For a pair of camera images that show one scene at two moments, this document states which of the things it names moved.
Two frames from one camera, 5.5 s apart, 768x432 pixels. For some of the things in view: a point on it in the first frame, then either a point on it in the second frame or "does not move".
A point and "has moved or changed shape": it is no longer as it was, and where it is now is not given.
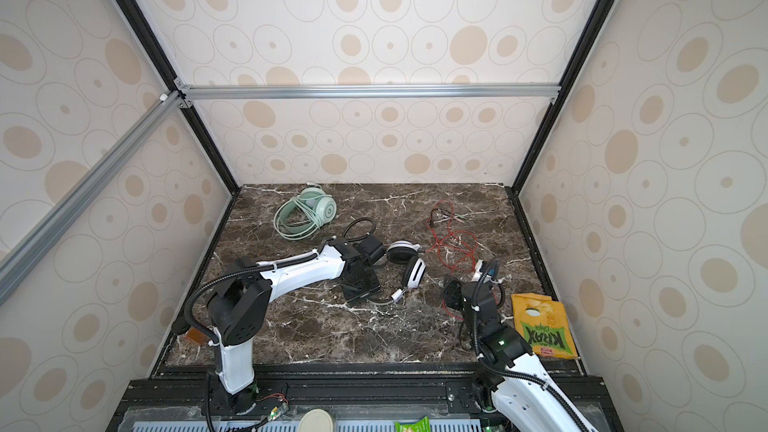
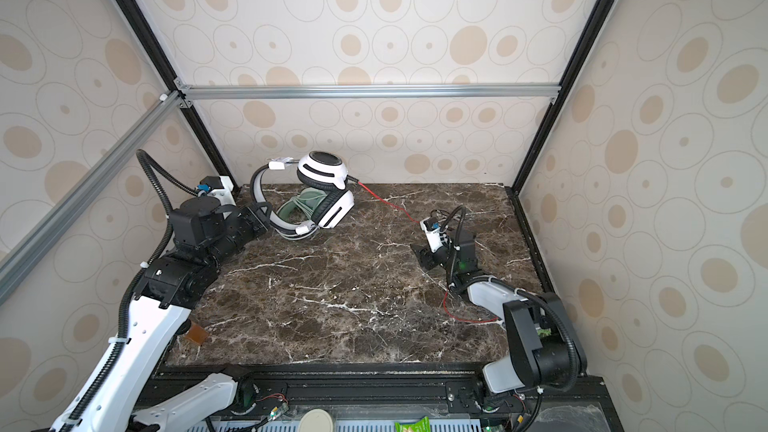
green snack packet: [422, 425] does not move
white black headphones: [403, 251] → [321, 170]
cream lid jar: [316, 420] does not move
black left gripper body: [362, 286] → [243, 227]
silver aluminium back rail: [325, 93] does not move
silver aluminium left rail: [28, 249] does not move
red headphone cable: [454, 248] has moved or changed shape
